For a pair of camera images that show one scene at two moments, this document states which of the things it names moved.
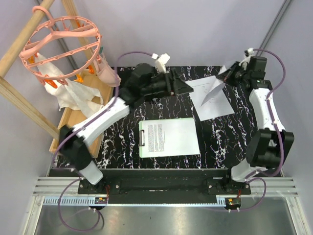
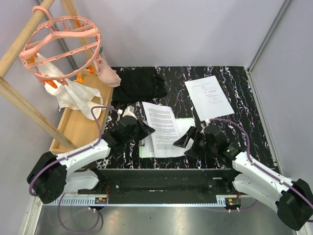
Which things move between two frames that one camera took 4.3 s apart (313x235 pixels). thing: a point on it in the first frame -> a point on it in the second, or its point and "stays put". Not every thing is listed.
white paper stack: x=210 y=98 stays put
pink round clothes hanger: x=60 y=48 stays put
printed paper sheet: x=218 y=84 -> x=162 y=119
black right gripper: x=228 y=73 -> x=191 y=133
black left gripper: x=176 y=86 -> x=145 y=130
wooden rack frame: x=7 y=88 stays put
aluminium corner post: x=283 y=8 stays put
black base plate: x=199 y=186 stays put
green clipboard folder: x=167 y=137 stays put
